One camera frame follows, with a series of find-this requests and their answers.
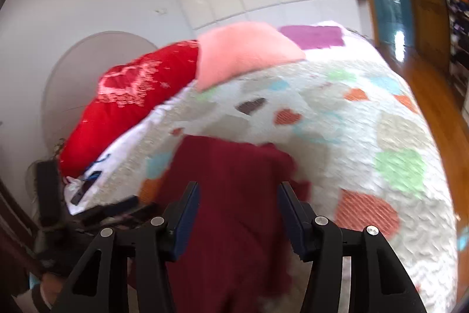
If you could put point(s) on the maroon small shirt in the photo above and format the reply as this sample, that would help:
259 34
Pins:
227 188

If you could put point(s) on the purple cloth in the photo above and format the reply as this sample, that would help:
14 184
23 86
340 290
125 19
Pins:
311 36

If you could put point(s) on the white arched headboard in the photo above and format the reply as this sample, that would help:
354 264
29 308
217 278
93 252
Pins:
73 78

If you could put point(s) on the wooden door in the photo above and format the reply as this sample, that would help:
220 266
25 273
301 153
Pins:
425 5

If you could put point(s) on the red embroidered pillow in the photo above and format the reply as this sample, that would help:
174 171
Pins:
110 122

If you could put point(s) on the patterned patchwork quilt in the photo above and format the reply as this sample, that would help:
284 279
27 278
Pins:
348 137

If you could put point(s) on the pink pillow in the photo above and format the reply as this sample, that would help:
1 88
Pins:
238 52

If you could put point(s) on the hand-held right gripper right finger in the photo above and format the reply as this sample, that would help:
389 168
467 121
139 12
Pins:
293 225

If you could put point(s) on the cluttered white shelf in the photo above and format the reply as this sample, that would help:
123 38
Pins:
458 41

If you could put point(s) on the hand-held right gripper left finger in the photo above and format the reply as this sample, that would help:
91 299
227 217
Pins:
185 225

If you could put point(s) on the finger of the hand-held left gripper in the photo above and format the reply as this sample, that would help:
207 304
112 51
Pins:
82 194
110 208

